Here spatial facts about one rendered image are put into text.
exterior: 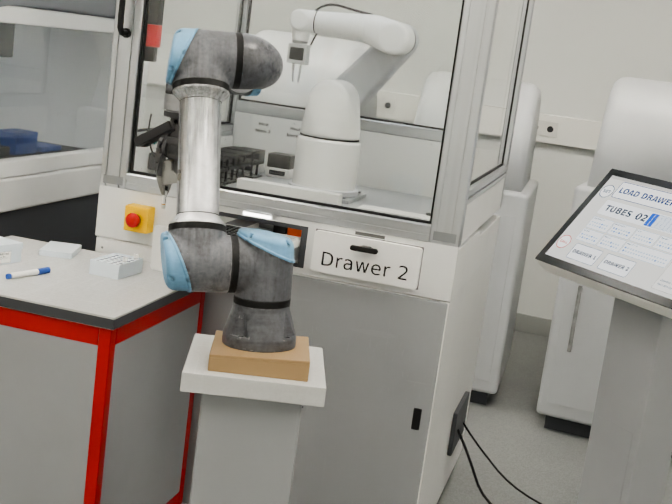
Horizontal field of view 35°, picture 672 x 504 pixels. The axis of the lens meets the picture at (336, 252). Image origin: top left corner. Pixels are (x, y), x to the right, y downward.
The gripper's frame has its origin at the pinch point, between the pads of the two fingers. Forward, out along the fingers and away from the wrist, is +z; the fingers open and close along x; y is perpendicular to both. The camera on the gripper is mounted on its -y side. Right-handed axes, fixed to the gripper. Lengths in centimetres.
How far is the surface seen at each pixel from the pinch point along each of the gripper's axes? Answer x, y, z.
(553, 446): 168, 88, 97
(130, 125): 16.3, -21.4, -13.1
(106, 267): -9.7, -8.2, 20.9
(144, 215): 13.0, -12.2, 10.2
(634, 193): 27, 113, -16
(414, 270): 24, 62, 12
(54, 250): -0.9, -30.2, 21.7
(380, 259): 23, 53, 11
